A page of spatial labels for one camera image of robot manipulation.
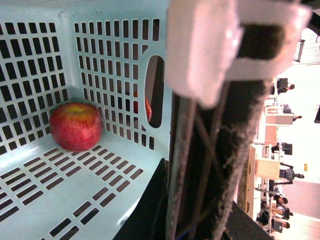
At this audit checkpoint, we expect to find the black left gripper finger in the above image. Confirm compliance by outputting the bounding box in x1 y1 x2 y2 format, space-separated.
114 159 168 240

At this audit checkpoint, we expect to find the brown basket handle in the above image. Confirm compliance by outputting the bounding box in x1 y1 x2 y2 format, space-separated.
165 78 273 240

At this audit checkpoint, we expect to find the red yellow apple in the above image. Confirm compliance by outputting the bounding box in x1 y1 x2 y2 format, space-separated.
49 102 102 152

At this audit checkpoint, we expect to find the light blue plastic basket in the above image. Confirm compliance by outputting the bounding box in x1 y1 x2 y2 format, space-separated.
0 0 172 240

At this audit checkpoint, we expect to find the orange fruit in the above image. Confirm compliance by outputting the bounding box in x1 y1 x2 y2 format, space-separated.
133 96 152 122

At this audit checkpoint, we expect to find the white zip tie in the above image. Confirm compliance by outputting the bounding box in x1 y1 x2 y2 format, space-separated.
164 0 312 109

